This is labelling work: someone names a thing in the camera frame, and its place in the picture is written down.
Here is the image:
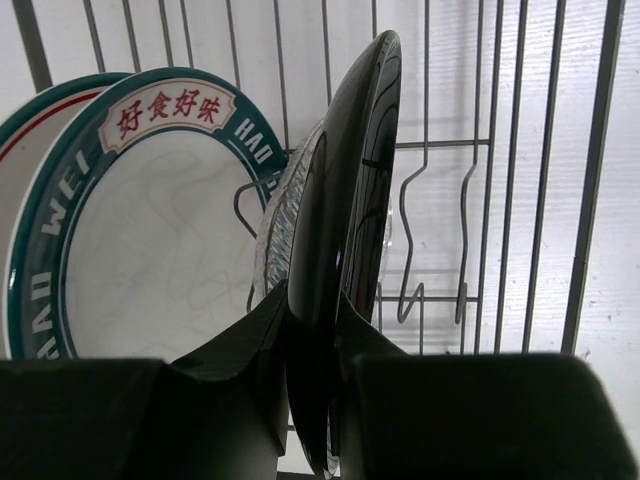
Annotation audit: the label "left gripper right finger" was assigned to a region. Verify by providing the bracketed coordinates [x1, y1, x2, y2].
[336, 300, 630, 479]

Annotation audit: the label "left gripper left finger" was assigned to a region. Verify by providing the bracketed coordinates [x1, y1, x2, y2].
[1, 283, 288, 479]

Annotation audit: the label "clear glass plate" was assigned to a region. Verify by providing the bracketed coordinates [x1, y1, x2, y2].
[248, 122, 394, 311]

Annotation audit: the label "white plate green rim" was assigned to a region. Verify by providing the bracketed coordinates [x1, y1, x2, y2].
[1, 67, 287, 362]

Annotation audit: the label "white plate red characters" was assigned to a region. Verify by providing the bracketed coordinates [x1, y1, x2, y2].
[0, 72, 134, 359]

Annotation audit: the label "black plate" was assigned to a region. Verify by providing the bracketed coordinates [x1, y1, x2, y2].
[286, 30, 402, 479]

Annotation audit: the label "grey wire dish rack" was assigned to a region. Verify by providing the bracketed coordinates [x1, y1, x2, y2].
[33, 1, 607, 352]

